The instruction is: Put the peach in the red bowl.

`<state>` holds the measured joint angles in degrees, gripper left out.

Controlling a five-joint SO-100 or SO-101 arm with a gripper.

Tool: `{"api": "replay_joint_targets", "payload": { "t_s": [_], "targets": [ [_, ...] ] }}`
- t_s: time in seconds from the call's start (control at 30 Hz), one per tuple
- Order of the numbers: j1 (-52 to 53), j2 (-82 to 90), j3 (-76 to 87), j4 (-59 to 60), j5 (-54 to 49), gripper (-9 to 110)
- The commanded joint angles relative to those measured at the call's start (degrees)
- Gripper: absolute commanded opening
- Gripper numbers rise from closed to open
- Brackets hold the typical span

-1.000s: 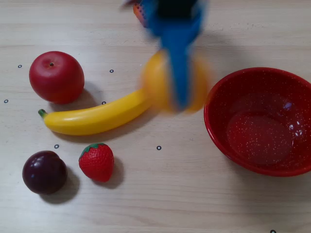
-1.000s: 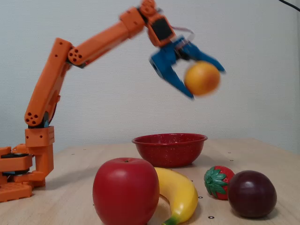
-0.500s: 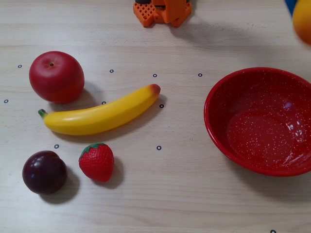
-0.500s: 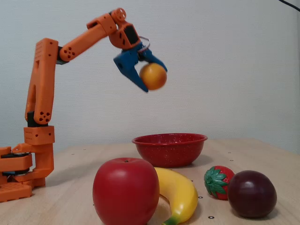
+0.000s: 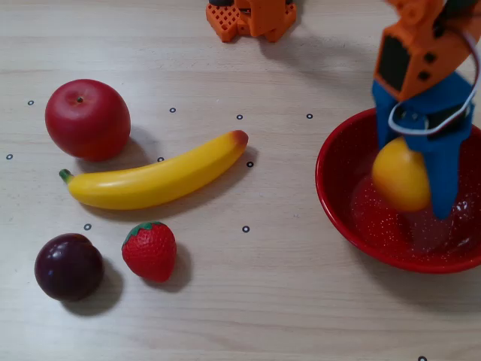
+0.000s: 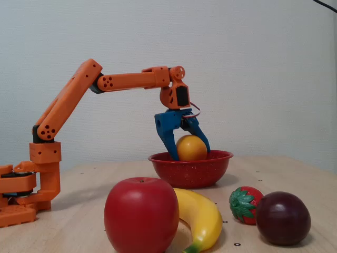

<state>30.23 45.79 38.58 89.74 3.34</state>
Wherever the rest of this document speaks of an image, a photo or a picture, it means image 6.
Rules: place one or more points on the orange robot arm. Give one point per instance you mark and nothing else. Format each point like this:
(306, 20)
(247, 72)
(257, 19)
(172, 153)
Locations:
(68, 97)

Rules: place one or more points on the red toy apple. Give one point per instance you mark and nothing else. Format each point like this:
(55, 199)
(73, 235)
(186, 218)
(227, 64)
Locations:
(140, 213)

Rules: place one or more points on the red toy strawberry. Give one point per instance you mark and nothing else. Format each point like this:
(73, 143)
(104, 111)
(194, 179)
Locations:
(246, 203)

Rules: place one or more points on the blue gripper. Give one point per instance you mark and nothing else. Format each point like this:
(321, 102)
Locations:
(168, 122)

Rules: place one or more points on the dark purple toy plum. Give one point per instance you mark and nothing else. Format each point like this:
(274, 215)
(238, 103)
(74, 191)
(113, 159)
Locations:
(283, 218)

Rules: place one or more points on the yellow toy banana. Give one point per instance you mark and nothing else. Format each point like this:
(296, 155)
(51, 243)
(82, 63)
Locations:
(205, 218)

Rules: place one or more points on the red speckled metal bowl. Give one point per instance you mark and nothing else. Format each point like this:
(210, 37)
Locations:
(189, 174)

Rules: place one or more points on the orange robot base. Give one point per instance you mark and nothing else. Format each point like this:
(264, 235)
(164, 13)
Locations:
(15, 214)

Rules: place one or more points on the yellow orange toy peach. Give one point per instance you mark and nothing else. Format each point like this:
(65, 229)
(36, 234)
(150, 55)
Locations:
(191, 149)

